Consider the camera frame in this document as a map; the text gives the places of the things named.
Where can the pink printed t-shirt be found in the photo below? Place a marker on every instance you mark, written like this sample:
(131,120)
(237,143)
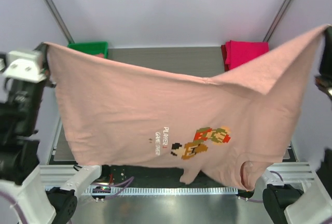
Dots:
(231,126)

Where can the aluminium extrusion rail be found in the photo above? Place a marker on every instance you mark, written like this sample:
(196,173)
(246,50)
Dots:
(291,172)

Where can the white slotted cable duct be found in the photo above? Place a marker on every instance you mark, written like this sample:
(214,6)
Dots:
(94,191)

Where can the green plastic bin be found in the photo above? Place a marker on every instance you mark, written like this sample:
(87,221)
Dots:
(91,48)

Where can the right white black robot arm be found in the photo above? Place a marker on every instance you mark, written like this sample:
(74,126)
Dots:
(298,198)

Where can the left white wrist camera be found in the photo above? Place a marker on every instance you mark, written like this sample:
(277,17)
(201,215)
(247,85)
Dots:
(26,65)

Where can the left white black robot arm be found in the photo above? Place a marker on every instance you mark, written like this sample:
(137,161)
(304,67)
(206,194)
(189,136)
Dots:
(21,183)

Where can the salmon folded t-shirt in bin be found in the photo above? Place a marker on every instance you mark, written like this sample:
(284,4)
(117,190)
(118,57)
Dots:
(100,55)

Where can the corner aluminium post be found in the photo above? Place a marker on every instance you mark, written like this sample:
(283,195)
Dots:
(277,19)
(59,20)

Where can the right corner aluminium post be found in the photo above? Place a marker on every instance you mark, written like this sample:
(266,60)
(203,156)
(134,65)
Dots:
(277,19)

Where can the magenta folded t-shirt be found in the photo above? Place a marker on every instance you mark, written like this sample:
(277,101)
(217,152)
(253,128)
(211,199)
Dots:
(236,53)

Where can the left corner aluminium post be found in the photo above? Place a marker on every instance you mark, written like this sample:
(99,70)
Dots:
(59,20)

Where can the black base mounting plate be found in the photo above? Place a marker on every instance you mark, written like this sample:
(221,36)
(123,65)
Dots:
(145,177)

